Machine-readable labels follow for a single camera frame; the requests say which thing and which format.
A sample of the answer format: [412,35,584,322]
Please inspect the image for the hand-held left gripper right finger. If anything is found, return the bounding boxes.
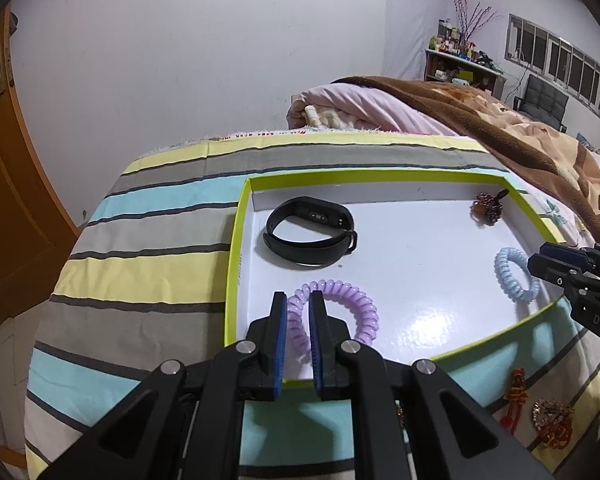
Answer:
[307,290,556,480]

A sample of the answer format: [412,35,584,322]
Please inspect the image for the dried flower branches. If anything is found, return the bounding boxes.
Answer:
[452,0,501,41]

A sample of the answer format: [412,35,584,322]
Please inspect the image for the white wall shelf unit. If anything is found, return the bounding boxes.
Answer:
[424,49,506,98]

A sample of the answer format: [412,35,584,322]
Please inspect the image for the group of bottles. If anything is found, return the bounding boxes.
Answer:
[432,19,481,58]

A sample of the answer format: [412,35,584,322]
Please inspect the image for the brown beaded hair clip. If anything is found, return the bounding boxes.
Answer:
[470,189,511,228]

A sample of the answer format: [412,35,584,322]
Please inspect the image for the blue spiral hair tie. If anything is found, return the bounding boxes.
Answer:
[495,246,541,303]

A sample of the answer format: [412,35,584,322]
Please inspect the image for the striped bed sheet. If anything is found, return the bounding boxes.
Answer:
[25,132,600,480]

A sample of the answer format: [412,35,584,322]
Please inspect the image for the brown patterned blanket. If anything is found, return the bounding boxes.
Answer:
[330,76,600,261]

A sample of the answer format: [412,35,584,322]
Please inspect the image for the red knot ornament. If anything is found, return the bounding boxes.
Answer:
[500,367,528,431]

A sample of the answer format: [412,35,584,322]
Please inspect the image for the green and white shallow box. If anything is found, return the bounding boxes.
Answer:
[224,169,571,386]

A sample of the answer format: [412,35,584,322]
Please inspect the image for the beige checked cloth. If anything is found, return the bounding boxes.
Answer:
[304,105,341,130]

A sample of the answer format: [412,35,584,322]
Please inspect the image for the gold rhinestone brooch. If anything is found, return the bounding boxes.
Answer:
[531,399,575,448]

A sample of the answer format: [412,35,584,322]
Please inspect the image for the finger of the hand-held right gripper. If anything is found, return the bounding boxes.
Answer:
[526,254,588,295]
[539,241,600,273]

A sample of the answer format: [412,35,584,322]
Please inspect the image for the white fleece mat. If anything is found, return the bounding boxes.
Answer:
[150,127,406,153]

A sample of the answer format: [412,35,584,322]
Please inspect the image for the barred window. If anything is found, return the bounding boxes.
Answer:
[504,14,600,121]

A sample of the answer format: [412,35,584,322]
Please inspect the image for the black padded chair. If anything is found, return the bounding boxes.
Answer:
[514,74,571,133]

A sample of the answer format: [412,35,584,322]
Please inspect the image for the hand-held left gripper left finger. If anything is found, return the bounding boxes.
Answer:
[37,291,288,480]

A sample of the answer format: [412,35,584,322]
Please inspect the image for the pink floral quilt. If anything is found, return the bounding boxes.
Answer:
[286,81,593,246]

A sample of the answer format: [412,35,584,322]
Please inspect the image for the purple spiral hair tie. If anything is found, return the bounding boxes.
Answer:
[286,280,380,356]

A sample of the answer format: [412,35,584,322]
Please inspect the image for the orange wooden door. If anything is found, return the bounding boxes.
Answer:
[0,5,81,326]

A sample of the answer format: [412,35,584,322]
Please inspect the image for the black smart band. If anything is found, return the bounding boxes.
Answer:
[263,196,359,267]

